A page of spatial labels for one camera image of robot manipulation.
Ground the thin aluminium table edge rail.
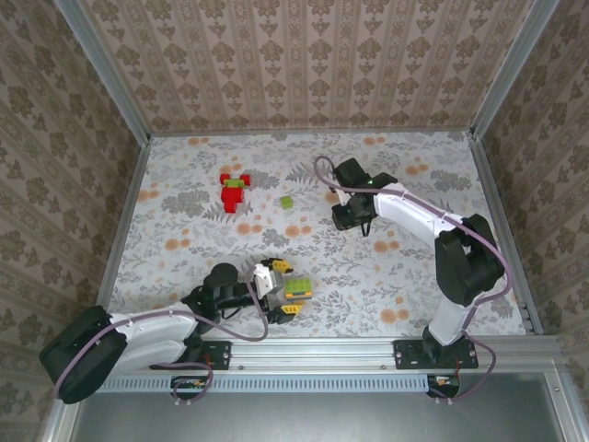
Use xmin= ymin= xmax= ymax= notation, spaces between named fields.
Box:
xmin=147 ymin=129 xmax=473 ymax=138

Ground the long green lego brick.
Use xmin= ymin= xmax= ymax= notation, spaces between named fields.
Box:
xmin=283 ymin=277 xmax=315 ymax=297

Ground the aluminium frame bar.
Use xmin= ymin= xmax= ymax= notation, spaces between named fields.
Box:
xmin=542 ymin=363 xmax=589 ymax=442
xmin=40 ymin=400 xmax=75 ymax=442

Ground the large red lego brick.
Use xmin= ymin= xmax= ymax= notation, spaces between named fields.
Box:
xmin=221 ymin=185 xmax=246 ymax=215

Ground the grey metal panel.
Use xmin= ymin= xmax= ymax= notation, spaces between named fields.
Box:
xmin=68 ymin=371 xmax=570 ymax=442

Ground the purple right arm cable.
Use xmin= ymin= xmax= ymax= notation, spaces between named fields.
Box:
xmin=313 ymin=155 xmax=513 ymax=409

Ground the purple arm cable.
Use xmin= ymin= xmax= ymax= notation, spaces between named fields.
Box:
xmin=52 ymin=278 xmax=271 ymax=409
xmin=313 ymin=155 xmax=513 ymax=409

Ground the thin black left camera cable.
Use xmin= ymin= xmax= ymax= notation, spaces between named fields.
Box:
xmin=219 ymin=301 xmax=252 ymax=320

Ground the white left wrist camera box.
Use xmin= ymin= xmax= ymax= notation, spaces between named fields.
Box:
xmin=253 ymin=263 xmax=284 ymax=299

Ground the aluminium corner post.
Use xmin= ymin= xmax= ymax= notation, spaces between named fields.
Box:
xmin=468 ymin=0 xmax=561 ymax=139
xmin=52 ymin=0 xmax=153 ymax=145

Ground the wide aluminium extrusion rail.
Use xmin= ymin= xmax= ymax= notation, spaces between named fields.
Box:
xmin=68 ymin=334 xmax=570 ymax=372

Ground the white slotted cable duct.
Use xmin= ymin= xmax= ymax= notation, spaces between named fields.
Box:
xmin=98 ymin=373 xmax=430 ymax=393

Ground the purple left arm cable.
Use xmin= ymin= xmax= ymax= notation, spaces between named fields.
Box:
xmin=52 ymin=278 xmax=271 ymax=409

